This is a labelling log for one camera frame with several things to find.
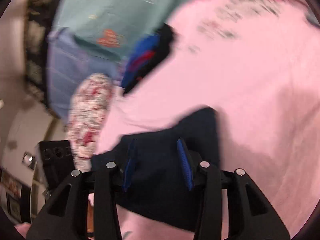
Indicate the blue-grey striped pillow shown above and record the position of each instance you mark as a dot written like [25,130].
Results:
[68,65]

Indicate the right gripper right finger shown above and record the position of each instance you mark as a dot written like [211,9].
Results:
[250,214]

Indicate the dark navy pants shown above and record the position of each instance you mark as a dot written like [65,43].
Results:
[158,190]

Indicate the pink floral bed sheet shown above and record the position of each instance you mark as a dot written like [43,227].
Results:
[256,62]

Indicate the red floral quilt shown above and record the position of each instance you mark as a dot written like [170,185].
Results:
[89,106]

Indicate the teal heart-print pillow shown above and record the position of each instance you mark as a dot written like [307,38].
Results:
[110,28]

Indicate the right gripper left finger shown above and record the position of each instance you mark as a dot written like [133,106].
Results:
[64,215]

